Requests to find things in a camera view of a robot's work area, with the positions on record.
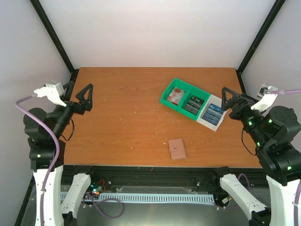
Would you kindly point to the left black corner post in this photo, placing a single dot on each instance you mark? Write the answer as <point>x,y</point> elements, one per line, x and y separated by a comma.
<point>53,36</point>

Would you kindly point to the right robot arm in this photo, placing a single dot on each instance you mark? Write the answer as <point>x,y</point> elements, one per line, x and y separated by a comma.
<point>272,128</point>

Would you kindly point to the red white card stack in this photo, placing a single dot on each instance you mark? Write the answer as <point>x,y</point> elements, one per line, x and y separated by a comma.
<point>175,95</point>

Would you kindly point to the light blue cable duct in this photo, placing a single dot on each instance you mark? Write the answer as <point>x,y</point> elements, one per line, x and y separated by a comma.
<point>206,199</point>

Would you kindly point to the right black corner post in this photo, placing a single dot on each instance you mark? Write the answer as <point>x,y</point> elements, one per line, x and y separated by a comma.
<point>271,16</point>

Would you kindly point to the black card stack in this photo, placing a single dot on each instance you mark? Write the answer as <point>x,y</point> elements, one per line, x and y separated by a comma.
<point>194,104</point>

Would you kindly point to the black aluminium frame rail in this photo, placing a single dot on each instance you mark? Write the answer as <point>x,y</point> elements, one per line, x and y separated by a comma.
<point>195,179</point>

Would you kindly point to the black corner post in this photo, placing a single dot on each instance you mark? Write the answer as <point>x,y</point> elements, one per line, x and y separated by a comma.
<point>271,16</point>
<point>53,36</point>

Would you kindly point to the white bin with blue cards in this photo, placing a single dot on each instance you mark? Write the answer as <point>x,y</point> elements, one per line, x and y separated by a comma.
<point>212,100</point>

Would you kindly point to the blue card stack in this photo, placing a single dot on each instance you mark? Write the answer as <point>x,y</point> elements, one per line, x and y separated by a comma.
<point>213,114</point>

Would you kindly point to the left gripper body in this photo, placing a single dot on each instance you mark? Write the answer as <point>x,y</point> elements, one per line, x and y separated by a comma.
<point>78,107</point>

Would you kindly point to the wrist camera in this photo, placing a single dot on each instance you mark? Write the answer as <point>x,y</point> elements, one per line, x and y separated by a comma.
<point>53,92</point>
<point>267,95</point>

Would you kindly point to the right connector plug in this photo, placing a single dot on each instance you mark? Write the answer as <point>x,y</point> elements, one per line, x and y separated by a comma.
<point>226,201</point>

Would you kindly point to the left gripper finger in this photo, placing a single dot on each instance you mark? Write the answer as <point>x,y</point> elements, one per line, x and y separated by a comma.
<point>68,88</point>
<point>85,97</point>

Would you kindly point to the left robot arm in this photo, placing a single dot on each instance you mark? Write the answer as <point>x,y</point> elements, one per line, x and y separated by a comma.
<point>47,146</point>

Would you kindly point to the left electronics board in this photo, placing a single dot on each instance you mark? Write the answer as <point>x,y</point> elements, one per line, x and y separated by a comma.
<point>98,187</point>

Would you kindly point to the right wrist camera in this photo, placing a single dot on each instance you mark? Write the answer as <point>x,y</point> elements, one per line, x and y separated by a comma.
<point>267,95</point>

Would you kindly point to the green bin with black cards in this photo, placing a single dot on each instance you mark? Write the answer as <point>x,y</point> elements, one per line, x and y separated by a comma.
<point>199,93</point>

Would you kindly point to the green bin with red cards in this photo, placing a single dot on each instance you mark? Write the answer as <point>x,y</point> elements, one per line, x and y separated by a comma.
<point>176,83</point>

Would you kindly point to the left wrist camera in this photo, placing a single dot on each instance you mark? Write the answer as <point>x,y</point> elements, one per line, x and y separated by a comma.
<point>53,92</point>

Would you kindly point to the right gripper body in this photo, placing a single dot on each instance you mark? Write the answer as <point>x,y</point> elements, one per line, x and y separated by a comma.
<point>236,112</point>

